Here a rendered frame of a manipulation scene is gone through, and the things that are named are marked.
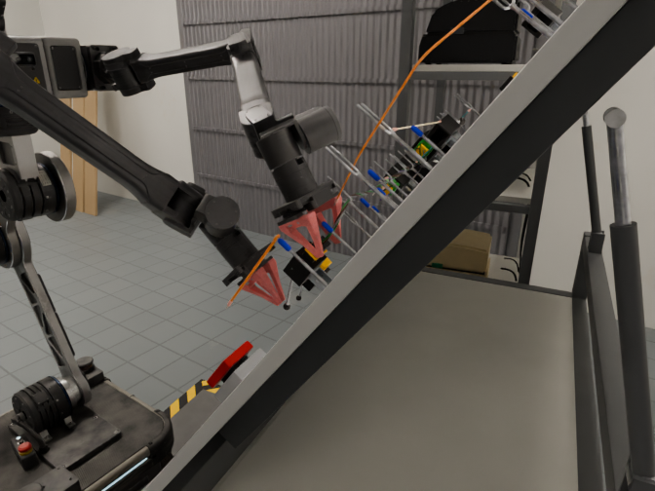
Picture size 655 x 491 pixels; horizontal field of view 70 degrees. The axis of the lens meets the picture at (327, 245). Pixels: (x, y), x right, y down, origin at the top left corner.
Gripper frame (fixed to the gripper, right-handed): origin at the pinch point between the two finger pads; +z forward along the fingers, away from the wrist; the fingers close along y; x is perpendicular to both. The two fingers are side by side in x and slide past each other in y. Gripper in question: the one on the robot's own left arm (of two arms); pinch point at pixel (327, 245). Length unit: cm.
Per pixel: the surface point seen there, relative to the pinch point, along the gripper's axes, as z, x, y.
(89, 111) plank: -155, 404, 217
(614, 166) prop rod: -1.1, -42.8, -8.4
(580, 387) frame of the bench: 56, -15, 36
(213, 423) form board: 8.1, -1.4, -32.3
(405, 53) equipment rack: -30, 16, 92
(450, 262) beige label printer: 43, 33, 93
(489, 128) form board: -10.2, -39.5, -24.3
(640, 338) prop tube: 15.7, -40.2, -10.1
